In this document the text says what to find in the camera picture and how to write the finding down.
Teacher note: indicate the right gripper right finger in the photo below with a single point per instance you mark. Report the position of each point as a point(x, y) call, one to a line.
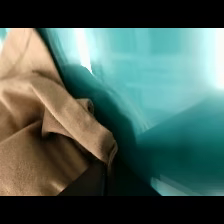
point(125, 183)

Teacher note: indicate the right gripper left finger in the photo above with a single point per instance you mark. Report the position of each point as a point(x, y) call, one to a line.
point(91, 185)

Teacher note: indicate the brown garment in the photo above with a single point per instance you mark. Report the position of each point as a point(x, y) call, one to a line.
point(40, 110)

